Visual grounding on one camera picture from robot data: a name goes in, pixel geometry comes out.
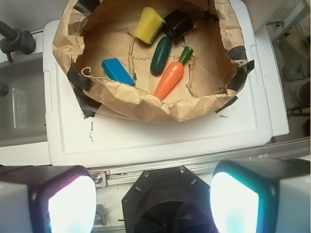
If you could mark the aluminium rail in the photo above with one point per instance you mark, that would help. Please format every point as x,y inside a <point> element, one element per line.
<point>114,175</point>

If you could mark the black block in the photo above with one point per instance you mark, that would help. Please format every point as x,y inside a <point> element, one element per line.
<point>177,24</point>

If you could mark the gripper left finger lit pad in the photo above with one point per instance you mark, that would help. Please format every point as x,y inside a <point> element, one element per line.
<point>46,199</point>

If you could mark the dark green toy cucumber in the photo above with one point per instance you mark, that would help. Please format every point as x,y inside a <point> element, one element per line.
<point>161,55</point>

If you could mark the dark grey clamp knob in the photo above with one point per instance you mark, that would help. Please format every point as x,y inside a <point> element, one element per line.
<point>15,40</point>

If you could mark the black octagonal mount plate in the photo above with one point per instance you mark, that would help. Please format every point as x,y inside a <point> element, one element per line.
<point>168,200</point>

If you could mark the orange toy carrot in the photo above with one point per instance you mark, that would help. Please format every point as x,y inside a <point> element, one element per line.
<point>172,75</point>

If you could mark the yellow sponge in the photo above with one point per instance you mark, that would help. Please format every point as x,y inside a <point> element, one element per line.
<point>149,25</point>

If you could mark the white plastic bin lid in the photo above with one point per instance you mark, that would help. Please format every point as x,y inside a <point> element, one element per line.
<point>107,141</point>

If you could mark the blue block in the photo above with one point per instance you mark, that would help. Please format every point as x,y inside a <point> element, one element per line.
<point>115,71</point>

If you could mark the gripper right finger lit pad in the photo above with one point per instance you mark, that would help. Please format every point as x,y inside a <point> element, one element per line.
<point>261,196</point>

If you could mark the brown paper bag tray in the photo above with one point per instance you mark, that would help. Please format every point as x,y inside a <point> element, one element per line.
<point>93,30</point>

